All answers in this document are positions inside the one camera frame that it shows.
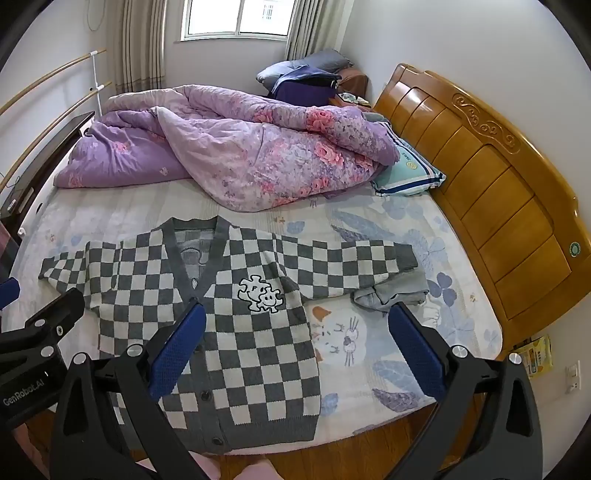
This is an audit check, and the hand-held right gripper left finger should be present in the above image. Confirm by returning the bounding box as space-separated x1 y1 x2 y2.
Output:
48 302 208 480

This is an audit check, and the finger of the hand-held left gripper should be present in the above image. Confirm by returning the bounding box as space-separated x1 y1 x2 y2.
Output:
0 277 20 311
0 287 87 365

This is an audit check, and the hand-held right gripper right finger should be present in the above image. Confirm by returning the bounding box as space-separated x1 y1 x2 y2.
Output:
389 302 544 480

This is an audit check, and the grey white checkered knit cardigan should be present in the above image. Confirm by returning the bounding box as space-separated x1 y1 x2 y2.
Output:
38 216 419 455

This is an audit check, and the grey garment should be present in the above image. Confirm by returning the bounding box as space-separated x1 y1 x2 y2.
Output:
351 268 430 317

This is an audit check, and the yellow packet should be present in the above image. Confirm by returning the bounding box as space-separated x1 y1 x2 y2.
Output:
515 335 553 379

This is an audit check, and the teal striped pillow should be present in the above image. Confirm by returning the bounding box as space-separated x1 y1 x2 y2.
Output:
372 138 448 198

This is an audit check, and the wooden headboard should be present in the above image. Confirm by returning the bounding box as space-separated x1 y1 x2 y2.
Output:
372 63 587 344

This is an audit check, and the purple floral quilt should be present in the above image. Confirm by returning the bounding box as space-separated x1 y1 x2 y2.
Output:
53 84 402 213

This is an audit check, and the beige curtain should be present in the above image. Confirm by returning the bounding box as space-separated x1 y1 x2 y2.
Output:
285 0 342 63
113 0 167 95

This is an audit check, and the dark purple bag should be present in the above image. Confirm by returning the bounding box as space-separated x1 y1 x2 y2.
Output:
269 65 342 104

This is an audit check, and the blue grey pillow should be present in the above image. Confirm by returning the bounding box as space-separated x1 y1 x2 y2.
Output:
256 49 354 86

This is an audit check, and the window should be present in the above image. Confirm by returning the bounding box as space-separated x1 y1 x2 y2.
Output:
181 0 296 41

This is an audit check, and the wooden rail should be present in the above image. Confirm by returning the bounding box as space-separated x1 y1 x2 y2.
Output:
0 82 112 192
0 53 95 116

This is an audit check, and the white rack post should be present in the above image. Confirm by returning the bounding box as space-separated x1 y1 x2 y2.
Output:
90 50 108 116

